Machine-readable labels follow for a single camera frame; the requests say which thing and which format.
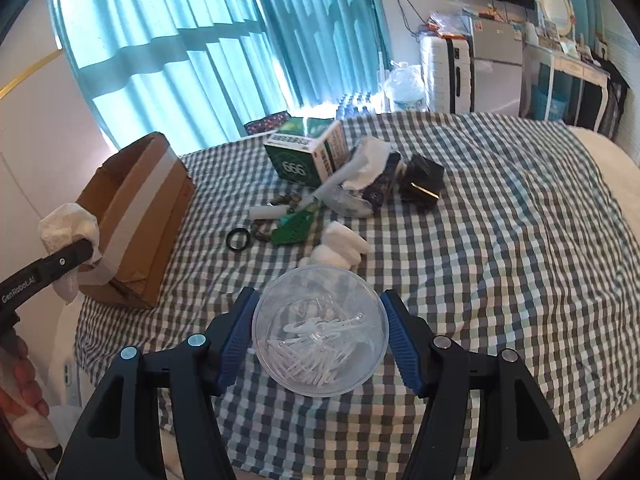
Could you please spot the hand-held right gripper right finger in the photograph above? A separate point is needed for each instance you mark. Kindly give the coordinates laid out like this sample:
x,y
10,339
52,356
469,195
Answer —
x,y
400,342

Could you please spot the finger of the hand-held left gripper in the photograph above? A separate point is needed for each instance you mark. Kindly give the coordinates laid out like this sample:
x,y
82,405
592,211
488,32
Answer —
x,y
67,259

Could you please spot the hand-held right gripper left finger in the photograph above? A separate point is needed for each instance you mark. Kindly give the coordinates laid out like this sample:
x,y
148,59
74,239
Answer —
x,y
241,332

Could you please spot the white tissue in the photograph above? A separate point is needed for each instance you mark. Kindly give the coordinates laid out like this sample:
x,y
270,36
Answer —
x,y
70,225

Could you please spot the brown cardboard box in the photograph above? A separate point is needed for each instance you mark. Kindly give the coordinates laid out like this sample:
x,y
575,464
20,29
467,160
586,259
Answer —
x,y
145,220

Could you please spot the clear round plastic container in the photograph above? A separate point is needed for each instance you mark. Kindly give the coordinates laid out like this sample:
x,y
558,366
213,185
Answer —
x,y
320,290

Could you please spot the green and white medicine box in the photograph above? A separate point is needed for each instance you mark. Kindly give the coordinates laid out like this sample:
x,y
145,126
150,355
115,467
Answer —
x,y
300,160

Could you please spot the person's left hand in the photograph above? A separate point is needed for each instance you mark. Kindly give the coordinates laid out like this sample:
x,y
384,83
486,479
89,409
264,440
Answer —
x,y
22,385

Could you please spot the pile of white plastic picks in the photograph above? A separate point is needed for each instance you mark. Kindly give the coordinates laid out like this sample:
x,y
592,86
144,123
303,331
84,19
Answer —
x,y
310,362

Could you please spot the green foil packet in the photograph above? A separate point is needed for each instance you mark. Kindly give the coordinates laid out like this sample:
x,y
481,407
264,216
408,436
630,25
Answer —
x,y
295,227

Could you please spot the small white tube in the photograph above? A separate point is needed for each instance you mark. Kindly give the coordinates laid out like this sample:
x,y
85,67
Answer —
x,y
263,213

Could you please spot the dark blue tissue pack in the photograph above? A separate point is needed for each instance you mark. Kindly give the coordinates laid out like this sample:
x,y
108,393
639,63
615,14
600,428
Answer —
x,y
372,192

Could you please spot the small black box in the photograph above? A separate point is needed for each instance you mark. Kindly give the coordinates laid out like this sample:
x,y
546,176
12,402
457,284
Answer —
x,y
422,175

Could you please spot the dark patterned cloth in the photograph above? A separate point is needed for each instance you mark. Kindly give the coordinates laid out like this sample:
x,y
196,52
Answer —
x,y
265,123

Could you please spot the pack of water bottles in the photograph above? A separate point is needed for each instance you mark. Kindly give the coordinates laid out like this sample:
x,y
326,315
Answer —
x,y
355,102

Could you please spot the teal curtain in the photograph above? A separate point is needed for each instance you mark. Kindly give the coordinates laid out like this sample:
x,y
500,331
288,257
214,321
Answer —
x,y
175,35

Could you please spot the clear plastic bag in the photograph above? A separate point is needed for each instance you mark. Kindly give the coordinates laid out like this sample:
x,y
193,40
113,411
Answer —
x,y
405,85

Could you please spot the white suitcase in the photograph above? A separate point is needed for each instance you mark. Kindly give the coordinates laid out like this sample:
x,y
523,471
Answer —
x,y
435,75

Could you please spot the white bed sheet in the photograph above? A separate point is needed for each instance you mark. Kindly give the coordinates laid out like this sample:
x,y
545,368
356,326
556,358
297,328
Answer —
x,y
620,170

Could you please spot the blue storage bin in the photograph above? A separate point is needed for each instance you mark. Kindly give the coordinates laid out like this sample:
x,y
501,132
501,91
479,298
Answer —
x,y
545,102

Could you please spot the silver mini fridge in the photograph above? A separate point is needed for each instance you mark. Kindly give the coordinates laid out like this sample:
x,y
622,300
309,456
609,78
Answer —
x,y
495,60

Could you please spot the pile of orange white bags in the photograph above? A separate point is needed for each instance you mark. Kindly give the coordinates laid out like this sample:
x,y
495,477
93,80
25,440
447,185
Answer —
x,y
445,25

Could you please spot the black hanging clothes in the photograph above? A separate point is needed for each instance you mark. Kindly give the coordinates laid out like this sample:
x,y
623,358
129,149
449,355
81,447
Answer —
x,y
605,95

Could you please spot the white dressing table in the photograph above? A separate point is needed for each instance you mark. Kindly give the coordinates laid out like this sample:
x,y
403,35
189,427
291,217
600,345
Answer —
x,y
575,65

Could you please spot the white oval mirror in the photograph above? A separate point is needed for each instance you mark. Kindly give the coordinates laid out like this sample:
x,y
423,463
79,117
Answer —
x,y
555,2

